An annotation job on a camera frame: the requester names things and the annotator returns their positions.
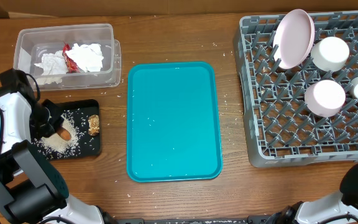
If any carrot piece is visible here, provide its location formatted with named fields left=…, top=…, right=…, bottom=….
left=56, top=127, right=71, bottom=141

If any red snack wrapper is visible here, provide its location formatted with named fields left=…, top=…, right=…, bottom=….
left=62, top=44, right=80, bottom=73

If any rice pile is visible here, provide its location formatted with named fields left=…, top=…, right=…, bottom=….
left=32, top=108, right=98, bottom=159

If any grey dishwasher rack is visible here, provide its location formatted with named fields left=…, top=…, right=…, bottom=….
left=234, top=11, right=358, bottom=167

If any brown food chunk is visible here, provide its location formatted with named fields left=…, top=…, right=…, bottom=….
left=88, top=114, right=99, bottom=136

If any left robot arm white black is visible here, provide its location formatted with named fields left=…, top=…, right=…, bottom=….
left=0, top=68, right=117, bottom=224

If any black rectangular tray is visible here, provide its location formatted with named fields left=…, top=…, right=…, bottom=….
left=31, top=99, right=103, bottom=161

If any large white plate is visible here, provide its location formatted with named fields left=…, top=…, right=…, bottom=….
left=273, top=9, right=315, bottom=70

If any light green bowl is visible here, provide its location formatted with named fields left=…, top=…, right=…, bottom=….
left=311, top=37, right=350, bottom=72

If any clear plastic bin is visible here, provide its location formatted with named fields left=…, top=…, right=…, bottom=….
left=13, top=24, right=121, bottom=91

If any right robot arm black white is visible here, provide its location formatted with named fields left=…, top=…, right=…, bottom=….
left=265, top=164, right=358, bottom=224

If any white napkin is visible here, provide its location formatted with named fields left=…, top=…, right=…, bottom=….
left=34, top=50, right=68, bottom=85
left=66, top=44, right=104, bottom=72

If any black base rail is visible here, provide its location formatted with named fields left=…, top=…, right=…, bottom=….
left=112, top=215, right=270, bottom=224

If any teal serving tray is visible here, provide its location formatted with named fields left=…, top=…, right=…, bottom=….
left=126, top=62, right=223, bottom=182

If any small pink-rimmed white plate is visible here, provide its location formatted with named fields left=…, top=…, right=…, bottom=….
left=305, top=80, right=346, bottom=118

